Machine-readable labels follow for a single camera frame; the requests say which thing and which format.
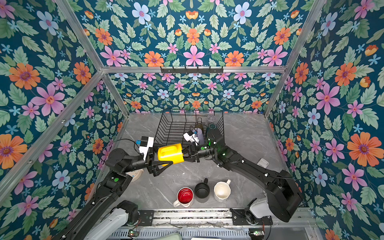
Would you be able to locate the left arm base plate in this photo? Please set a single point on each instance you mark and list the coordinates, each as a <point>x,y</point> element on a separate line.
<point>146,218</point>

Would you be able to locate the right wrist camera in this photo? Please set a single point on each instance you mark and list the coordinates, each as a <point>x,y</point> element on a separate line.
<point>191,137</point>

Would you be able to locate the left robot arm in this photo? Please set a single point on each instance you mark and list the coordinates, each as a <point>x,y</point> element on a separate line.
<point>86,225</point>

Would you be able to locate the yellow mug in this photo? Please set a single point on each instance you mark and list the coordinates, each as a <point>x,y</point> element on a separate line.
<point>171,153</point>

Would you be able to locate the white cream mug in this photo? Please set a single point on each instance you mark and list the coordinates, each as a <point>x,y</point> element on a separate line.
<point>222,191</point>

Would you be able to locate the olive glass cup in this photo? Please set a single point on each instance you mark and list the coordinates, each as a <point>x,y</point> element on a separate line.
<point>199,124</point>

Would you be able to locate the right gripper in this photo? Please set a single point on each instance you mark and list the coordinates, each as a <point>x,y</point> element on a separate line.
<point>194,154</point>

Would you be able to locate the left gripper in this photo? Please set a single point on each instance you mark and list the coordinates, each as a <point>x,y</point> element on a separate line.
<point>149,163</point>

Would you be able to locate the lilac plastic cup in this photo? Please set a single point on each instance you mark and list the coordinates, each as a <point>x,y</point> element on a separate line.
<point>199,133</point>

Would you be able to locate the dark green mug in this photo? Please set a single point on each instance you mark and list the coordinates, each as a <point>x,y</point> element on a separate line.
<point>212,126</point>

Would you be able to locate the pink alarm clock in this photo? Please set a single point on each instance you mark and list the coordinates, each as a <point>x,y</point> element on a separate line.
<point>135,175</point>

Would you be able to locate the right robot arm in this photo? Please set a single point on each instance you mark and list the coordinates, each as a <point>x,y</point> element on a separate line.
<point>282,195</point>

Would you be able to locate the clear plastic cup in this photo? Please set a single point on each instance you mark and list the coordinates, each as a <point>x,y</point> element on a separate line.
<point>210,119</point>

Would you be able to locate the white remote control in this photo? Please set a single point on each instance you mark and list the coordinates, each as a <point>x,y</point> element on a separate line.
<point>263,163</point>

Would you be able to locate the black mug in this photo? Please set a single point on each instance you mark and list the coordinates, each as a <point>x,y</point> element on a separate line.
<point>202,190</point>

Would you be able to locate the black wire dish rack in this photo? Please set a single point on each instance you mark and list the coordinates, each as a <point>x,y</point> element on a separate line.
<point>174,123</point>

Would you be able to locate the black hook rail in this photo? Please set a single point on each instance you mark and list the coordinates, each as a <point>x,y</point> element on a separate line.
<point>192,70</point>

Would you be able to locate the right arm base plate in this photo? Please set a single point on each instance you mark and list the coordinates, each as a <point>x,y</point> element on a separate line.
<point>242,217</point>

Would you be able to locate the red and white mug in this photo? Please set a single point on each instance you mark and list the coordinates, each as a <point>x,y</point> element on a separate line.
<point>185,198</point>

